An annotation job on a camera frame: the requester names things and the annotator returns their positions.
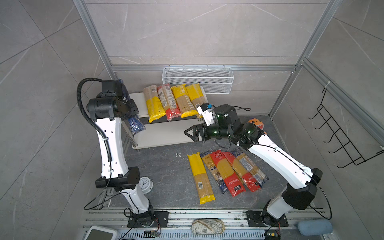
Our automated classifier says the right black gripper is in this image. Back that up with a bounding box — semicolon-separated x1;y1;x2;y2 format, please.
184;121;233;143

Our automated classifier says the blue Barilla spaghetti box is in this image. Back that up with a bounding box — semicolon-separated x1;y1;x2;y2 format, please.
118;79;146;135

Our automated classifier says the yellow wholewheat spaghetti bag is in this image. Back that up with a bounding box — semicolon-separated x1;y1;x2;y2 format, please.
171;85;198;118

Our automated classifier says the tan yellow pasta bag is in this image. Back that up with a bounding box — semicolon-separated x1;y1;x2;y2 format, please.
143;85;166;123

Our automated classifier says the yellow spaghetti bag with barcode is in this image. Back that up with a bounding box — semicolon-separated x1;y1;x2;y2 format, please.
186;84;208;110

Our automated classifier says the red spaghetti bag with label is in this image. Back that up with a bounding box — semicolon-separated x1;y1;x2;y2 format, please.
157;84;181;122

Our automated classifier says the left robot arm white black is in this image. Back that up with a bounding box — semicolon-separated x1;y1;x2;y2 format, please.
77;78;156;228

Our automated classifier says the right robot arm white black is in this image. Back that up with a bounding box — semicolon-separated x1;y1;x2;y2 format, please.
185;103;323;227

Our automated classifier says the white two-tier shelf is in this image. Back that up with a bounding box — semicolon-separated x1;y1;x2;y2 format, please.
119;86;210;150

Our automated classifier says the dark blue pasta bag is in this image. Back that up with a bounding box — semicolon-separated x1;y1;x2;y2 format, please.
200;152;228;194

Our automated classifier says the orange shark plush toy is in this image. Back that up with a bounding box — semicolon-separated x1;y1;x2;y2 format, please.
247;119;266;135

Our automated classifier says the red yellow spaghetti bag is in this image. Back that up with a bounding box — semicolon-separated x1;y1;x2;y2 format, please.
210;150;246;197

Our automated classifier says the long yellow spaghetti bag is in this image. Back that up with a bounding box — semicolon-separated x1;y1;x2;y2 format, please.
188;152;216;205

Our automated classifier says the small white alarm clock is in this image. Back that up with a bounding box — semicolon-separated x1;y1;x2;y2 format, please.
139;177;154;194

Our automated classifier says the clear blue spaghetti bag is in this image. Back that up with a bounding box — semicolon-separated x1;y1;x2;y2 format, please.
231;147;269;188

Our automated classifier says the patterned cloth pouch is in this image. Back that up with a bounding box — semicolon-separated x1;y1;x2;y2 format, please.
191;219;225;235

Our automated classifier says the white tablet device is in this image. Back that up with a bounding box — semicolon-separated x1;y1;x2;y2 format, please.
84;226;119;240

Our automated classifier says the blue grey foam roll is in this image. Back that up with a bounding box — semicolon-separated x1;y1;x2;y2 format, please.
297;219;333;236

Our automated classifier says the left black corrugated cable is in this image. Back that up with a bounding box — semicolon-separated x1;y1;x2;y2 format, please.
76;77;113;163

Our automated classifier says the white wire mesh basket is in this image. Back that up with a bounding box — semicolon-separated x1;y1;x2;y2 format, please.
162;67;234;94

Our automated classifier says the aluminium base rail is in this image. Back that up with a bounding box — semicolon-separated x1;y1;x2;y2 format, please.
80;209;328;240

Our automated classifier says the black wire hook rack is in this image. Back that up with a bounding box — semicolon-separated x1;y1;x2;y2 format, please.
308;88;384;169

